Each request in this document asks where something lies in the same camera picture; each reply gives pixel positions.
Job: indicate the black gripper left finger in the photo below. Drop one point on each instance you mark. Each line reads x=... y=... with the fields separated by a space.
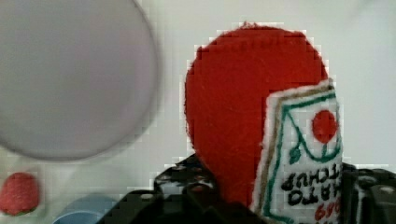
x=185 y=193

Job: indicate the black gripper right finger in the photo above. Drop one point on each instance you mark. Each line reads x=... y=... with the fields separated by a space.
x=368 y=196

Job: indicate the red plush ketchup bottle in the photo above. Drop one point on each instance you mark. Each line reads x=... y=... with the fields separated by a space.
x=262 y=116

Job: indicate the blue cup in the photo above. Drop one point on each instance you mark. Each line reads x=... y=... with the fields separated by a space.
x=86 y=210

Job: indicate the pink round plate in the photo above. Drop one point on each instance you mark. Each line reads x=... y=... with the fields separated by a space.
x=77 y=76

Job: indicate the red plush strawberry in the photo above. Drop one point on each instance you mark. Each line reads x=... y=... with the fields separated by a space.
x=19 y=194

